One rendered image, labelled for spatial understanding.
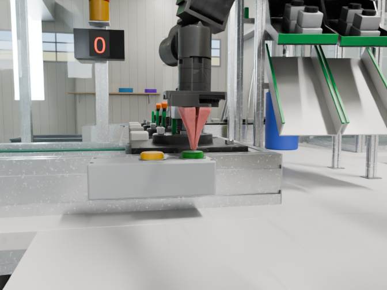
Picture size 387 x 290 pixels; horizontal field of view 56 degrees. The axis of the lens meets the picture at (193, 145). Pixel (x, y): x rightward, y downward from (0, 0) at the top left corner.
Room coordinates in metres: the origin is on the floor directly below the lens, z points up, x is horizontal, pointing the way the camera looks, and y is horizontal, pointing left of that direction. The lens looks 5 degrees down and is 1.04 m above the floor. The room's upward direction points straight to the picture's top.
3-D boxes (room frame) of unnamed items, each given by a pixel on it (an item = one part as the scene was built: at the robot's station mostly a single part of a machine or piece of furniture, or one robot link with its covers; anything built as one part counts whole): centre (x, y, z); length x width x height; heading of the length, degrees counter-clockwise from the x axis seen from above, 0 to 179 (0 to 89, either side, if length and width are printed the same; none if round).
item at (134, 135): (0.93, 0.14, 0.97); 0.05 x 0.05 x 0.04; 10
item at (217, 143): (0.85, 0.03, 0.96); 0.24 x 0.24 x 0.02; 10
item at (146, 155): (0.62, 0.07, 0.96); 0.04 x 0.04 x 0.02
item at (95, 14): (0.93, 0.23, 1.29); 0.05 x 0.05 x 0.05
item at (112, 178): (0.62, 0.07, 0.93); 0.21 x 0.07 x 0.06; 100
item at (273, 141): (1.74, -0.42, 1.00); 0.16 x 0.16 x 0.27
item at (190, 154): (0.63, 0.00, 0.96); 0.04 x 0.04 x 0.02
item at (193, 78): (0.63, 0.00, 1.09); 0.10 x 0.07 x 0.07; 100
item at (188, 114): (0.63, -0.01, 1.02); 0.07 x 0.07 x 0.09; 10
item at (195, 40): (0.63, 0.00, 1.15); 0.07 x 0.06 x 0.07; 26
